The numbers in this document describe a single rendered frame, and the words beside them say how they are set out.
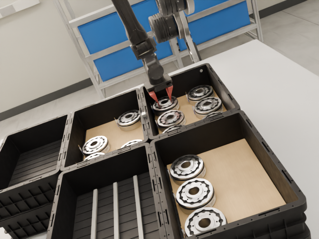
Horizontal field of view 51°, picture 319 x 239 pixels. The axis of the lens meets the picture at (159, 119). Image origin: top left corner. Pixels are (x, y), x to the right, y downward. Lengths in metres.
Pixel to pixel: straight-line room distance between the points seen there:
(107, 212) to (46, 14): 3.15
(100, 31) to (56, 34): 1.02
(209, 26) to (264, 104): 1.90
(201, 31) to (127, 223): 2.51
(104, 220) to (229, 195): 0.36
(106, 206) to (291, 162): 0.60
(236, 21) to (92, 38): 1.34
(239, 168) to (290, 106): 0.51
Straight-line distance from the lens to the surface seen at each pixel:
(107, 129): 1.39
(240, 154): 1.02
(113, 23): 3.06
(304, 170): 1.14
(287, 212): 0.75
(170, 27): 2.09
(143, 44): 1.19
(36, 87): 4.23
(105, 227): 0.98
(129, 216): 0.97
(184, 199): 0.90
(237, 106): 1.05
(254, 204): 0.89
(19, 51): 4.10
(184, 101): 1.36
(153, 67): 1.14
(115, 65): 3.17
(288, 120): 1.34
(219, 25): 3.29
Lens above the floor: 1.50
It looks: 31 degrees down
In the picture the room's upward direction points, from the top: 21 degrees counter-clockwise
